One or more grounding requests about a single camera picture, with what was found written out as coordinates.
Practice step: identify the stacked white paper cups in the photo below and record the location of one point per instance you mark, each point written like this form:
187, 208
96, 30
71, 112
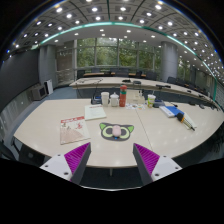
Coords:
105, 99

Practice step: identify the long curved conference desk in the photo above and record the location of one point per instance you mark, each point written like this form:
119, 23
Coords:
106, 81

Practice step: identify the dark office chairs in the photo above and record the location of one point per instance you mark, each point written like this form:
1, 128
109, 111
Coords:
171, 80

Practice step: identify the white lidded ceramic mug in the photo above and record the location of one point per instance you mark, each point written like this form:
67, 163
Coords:
114, 100

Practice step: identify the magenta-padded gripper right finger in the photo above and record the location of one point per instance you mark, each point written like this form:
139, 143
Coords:
150, 160

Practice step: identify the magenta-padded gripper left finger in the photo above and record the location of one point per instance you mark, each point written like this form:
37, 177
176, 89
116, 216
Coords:
75, 158

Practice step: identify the white paper document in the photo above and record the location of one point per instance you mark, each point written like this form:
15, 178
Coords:
95, 112

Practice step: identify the white booklet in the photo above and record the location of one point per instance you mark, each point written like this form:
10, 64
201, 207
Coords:
190, 121

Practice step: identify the ceiling lights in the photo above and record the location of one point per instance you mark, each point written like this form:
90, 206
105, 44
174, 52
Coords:
100, 30

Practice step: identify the printed paper cup with straw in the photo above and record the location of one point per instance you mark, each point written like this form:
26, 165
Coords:
151, 101

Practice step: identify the cat-face mouse pad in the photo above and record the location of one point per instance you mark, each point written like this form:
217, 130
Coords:
106, 131

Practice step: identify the blue notebook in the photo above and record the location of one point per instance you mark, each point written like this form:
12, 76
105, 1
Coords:
175, 110

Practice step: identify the pink computer mouse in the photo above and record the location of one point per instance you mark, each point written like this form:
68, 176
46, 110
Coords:
116, 131

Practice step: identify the red thermos bottle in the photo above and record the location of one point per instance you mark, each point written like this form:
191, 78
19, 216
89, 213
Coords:
123, 96

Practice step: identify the red-printed leaflet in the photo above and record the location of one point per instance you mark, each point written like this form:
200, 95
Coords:
73, 130

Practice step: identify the beige cardboard box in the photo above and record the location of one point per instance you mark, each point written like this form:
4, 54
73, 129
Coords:
136, 97

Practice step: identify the grey box-shaped device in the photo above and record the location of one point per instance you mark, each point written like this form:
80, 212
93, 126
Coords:
39, 92

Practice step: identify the white upright board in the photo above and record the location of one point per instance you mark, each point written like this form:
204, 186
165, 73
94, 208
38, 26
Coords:
49, 87

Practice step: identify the colourful sticker sheet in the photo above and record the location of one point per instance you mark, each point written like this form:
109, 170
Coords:
135, 106

